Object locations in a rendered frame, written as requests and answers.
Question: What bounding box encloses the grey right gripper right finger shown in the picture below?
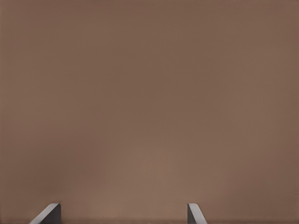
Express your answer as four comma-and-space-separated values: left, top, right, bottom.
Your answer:
187, 203, 207, 224

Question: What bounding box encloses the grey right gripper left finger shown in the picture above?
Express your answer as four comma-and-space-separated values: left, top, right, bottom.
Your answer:
29, 203, 62, 224

